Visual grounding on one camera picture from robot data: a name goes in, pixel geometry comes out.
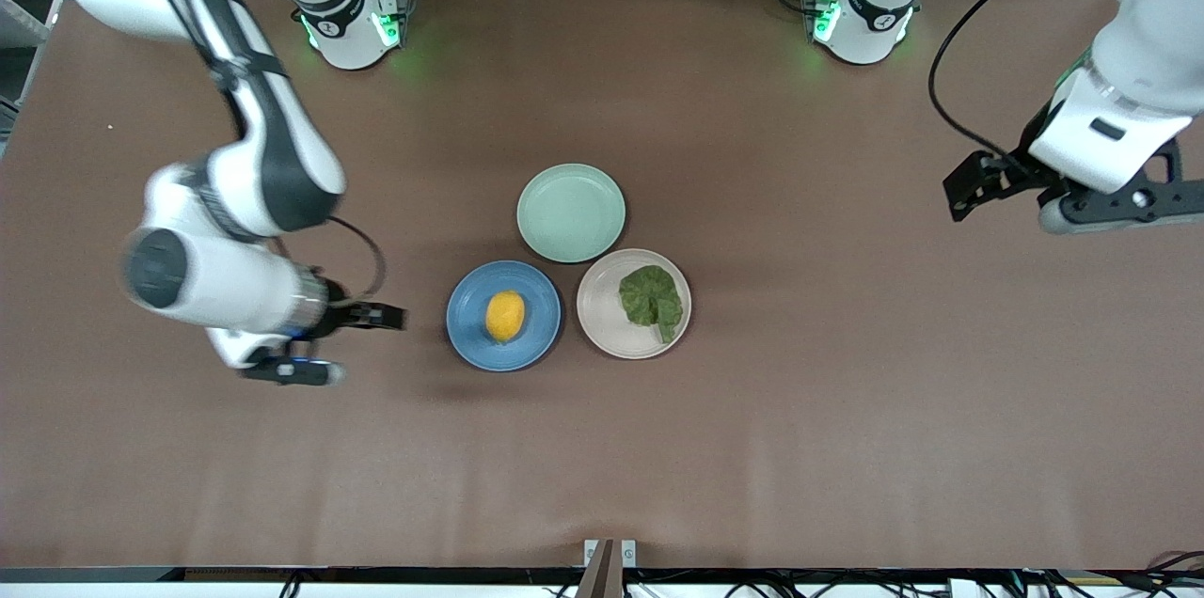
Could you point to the yellow lemon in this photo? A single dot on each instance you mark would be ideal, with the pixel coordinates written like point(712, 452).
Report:
point(505, 316)

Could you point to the blue plate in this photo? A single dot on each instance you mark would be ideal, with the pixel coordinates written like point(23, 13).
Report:
point(470, 325)

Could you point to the beige plate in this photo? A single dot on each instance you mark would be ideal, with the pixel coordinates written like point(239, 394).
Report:
point(602, 316)

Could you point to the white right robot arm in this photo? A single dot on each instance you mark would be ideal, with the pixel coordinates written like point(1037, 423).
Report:
point(273, 156)

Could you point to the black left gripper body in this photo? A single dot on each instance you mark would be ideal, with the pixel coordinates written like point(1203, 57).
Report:
point(1015, 171)

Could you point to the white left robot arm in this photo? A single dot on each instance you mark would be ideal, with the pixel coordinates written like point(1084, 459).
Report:
point(1148, 43)

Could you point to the green lettuce leaf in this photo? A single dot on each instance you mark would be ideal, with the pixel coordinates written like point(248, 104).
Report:
point(649, 297)

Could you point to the metal table bracket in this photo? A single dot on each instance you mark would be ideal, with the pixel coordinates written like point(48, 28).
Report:
point(609, 565)

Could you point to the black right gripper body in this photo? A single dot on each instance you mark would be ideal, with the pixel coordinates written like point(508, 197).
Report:
point(338, 317)

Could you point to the pale green plate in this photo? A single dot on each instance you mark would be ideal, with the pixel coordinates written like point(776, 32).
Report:
point(571, 213)

